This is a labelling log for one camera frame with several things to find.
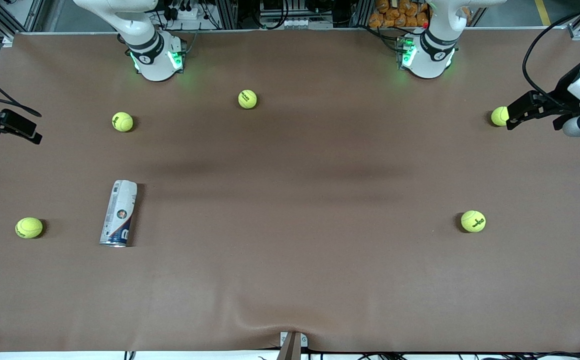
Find brown table mat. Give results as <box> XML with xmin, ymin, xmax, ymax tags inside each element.
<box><xmin>0</xmin><ymin>29</ymin><xmax>580</xmax><ymax>354</ymax></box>

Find yellow tennis ball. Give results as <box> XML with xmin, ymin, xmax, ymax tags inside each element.
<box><xmin>112</xmin><ymin>112</ymin><xmax>134</xmax><ymax>133</ymax></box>
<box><xmin>15</xmin><ymin>217</ymin><xmax>44</xmax><ymax>239</ymax></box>
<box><xmin>460</xmin><ymin>210</ymin><xmax>487</xmax><ymax>233</ymax></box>
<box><xmin>238</xmin><ymin>89</ymin><xmax>258</xmax><ymax>110</ymax></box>
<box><xmin>490</xmin><ymin>106</ymin><xmax>510</xmax><ymax>127</ymax></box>

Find metal table edge clamp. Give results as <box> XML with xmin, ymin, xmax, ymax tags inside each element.
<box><xmin>279</xmin><ymin>331</ymin><xmax>309</xmax><ymax>360</ymax></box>

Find white power strip with plugs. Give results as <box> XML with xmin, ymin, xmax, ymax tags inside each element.
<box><xmin>166</xmin><ymin>2</ymin><xmax>202</xmax><ymax>21</ymax></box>

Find bag of orange objects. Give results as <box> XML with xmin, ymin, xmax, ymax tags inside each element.
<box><xmin>368</xmin><ymin>0</ymin><xmax>430</xmax><ymax>29</ymax></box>

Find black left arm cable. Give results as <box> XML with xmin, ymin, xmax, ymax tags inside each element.
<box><xmin>522</xmin><ymin>4</ymin><xmax>580</xmax><ymax>109</ymax></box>

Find white blue tennis ball can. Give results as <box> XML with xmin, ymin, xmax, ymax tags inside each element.
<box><xmin>99</xmin><ymin>180</ymin><xmax>138</xmax><ymax>248</ymax></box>

